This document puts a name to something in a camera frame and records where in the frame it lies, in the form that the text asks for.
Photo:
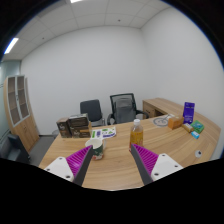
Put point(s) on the black padded office chair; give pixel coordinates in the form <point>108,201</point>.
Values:
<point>90,110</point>

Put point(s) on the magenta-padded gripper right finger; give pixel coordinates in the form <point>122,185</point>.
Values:
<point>165,165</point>

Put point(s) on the yellow small box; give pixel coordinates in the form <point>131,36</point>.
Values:
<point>187,127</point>

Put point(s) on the black printed box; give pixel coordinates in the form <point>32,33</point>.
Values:
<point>78,120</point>

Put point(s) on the yellow-labelled drink bottle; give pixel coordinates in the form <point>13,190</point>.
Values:
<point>136,135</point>

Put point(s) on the wooden glass-door cabinet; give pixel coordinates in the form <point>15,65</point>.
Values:
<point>25,130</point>

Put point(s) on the orange wooden box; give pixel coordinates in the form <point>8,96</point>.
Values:
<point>175,122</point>

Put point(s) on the wooden side desk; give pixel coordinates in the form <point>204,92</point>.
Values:
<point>160,105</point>

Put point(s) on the white printed sticker sheet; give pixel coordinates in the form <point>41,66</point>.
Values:
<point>104,132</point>

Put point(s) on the green and white mug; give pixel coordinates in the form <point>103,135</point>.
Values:
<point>97,148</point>

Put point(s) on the brown and tan box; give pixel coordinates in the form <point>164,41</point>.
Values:
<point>81,132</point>

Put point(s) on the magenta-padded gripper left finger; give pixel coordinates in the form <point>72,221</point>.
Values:
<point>60,166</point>

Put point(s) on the black mesh office chair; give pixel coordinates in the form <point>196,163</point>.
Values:
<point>112,98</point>

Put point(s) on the small white round object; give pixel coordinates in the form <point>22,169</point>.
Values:
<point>198,153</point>

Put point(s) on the grey round disc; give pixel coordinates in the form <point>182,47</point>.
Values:
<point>160,121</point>

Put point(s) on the purple upright box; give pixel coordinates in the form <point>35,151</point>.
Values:
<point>188,112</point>

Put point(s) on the rectangular ceiling light panel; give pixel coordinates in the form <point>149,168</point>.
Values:
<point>11,46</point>
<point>76,1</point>

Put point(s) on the small dark brown box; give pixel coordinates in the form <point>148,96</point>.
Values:
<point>63,128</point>

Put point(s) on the blue small packet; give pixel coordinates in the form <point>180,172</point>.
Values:
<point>195,135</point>

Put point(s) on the green small box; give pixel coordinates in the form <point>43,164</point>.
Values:
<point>197,126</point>

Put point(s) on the black leather sofa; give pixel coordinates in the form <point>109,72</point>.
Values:
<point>13,150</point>

